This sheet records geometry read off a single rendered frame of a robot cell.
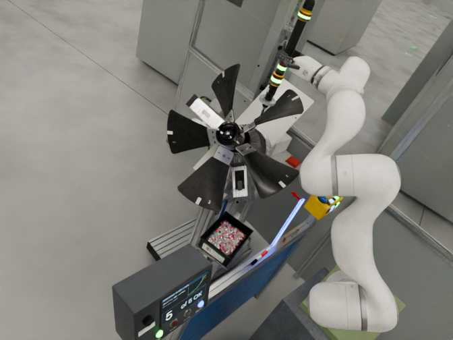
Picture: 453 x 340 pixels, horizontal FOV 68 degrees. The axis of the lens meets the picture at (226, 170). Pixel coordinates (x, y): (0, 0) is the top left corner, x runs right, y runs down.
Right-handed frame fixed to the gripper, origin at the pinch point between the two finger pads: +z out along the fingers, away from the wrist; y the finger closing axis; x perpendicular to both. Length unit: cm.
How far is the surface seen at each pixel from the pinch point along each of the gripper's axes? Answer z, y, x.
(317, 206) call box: -37, 21, -61
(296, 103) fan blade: -4.7, 16.2, -22.0
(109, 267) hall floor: 36, -40, -165
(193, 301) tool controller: -42, -64, -51
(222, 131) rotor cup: 12.3, -5.9, -43.8
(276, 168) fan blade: -16.5, 2.2, -45.8
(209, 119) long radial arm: 32, 7, -55
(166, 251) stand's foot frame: 24, -5, -158
